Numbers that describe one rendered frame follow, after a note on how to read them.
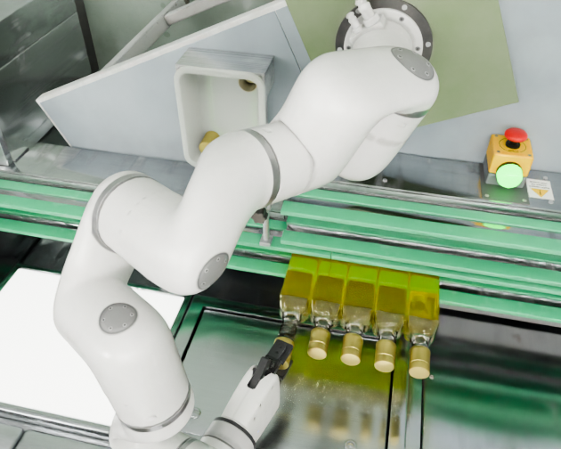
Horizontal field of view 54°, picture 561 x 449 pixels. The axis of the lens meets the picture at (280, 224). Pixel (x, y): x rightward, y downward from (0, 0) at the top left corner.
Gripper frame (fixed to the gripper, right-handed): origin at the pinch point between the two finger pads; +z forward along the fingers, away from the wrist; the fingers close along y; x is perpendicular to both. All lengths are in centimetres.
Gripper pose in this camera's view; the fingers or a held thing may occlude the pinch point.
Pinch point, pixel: (280, 359)
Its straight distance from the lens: 95.8
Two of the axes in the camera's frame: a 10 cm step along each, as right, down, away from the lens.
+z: 4.6, -5.9, 6.6
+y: -0.1, -7.5, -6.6
